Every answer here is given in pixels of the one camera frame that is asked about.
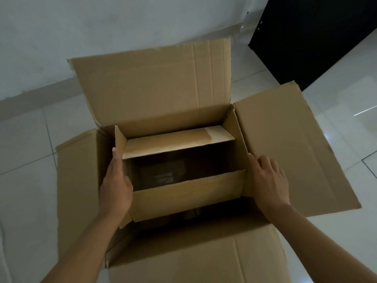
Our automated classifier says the large brown cardboard box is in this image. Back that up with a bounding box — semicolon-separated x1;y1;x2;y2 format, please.
55;38;362;283

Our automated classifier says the person's left forearm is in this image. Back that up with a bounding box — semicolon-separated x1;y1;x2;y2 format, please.
41;210;125;283

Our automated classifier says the person's right forearm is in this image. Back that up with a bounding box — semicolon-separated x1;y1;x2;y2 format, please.
265;203;377;283

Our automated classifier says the person's right hand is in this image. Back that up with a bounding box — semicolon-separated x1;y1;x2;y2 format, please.
247;153;291;217

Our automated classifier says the person's left hand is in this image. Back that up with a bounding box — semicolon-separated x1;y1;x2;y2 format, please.
98;147;134;217

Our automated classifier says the brown cardboard insert tray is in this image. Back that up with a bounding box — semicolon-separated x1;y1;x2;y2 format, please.
114;125;248;229

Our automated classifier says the black cabinet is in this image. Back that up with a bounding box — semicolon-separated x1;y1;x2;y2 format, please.
248;0;377;92

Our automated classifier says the dark item in clear wrap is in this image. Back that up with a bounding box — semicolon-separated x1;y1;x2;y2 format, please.
129;141;237;192

